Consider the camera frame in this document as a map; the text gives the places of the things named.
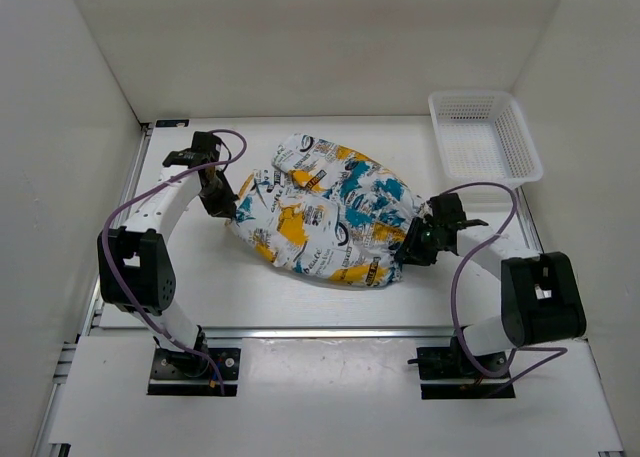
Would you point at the white perforated plastic basket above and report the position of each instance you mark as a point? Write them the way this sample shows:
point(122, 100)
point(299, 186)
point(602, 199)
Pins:
point(482, 135)

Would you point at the white printed patterned shorts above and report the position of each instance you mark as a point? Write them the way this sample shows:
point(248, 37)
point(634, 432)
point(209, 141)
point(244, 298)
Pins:
point(327, 212)

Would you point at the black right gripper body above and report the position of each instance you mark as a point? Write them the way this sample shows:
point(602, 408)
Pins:
point(423, 242)

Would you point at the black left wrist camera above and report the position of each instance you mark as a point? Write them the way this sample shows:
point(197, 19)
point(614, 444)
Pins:
point(205, 148)

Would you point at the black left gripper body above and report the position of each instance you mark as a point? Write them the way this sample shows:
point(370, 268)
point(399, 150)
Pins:
point(219, 197)

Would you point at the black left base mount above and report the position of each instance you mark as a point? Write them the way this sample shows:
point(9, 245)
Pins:
point(182, 374)

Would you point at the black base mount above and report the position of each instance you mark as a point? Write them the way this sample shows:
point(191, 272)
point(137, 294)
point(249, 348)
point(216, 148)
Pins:
point(182, 374)
point(446, 375)

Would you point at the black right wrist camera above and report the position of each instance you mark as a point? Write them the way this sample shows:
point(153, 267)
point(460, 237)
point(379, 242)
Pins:
point(448, 216)

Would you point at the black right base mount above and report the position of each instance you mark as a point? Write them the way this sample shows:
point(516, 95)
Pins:
point(446, 375)

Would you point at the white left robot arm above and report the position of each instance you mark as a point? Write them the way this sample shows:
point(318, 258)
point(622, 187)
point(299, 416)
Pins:
point(135, 270)

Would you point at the black label sticker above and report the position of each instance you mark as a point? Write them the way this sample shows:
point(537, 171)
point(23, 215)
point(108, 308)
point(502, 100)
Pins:
point(172, 123)

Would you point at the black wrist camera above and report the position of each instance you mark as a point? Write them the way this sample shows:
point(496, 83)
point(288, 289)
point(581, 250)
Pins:
point(448, 216)
point(205, 148)

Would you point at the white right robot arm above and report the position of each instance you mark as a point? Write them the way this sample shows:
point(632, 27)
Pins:
point(539, 297)

